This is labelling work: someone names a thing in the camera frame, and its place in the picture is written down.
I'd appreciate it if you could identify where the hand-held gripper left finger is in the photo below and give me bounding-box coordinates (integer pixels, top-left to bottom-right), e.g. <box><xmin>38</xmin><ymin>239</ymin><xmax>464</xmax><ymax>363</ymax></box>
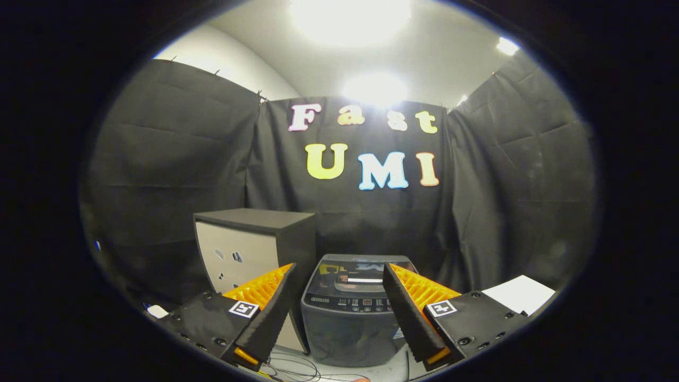
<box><xmin>158</xmin><ymin>263</ymin><xmax>299</xmax><ymax>372</ymax></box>

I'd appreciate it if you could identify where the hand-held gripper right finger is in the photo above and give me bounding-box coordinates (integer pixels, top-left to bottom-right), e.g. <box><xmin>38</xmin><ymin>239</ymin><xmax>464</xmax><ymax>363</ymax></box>
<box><xmin>382</xmin><ymin>262</ymin><xmax>531</xmax><ymax>372</ymax></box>

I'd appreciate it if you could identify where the grey washing machine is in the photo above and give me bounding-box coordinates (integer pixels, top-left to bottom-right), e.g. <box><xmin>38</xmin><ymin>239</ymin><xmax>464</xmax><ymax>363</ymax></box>
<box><xmin>301</xmin><ymin>254</ymin><xmax>425</xmax><ymax>368</ymax></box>

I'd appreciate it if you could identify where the grey cabinet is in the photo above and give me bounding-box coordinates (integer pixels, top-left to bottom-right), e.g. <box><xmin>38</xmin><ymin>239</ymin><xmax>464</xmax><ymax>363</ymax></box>
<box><xmin>193</xmin><ymin>208</ymin><xmax>318</xmax><ymax>355</ymax></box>

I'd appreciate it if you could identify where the white sheet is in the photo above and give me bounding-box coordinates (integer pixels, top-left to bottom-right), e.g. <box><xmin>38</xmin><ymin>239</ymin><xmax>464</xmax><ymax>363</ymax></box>
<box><xmin>482</xmin><ymin>275</ymin><xmax>556</xmax><ymax>316</ymax></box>

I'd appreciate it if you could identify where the black backdrop cloth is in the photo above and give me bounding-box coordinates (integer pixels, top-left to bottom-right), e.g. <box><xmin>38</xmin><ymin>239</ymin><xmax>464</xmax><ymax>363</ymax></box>
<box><xmin>80</xmin><ymin>50</ymin><xmax>597</xmax><ymax>308</ymax></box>

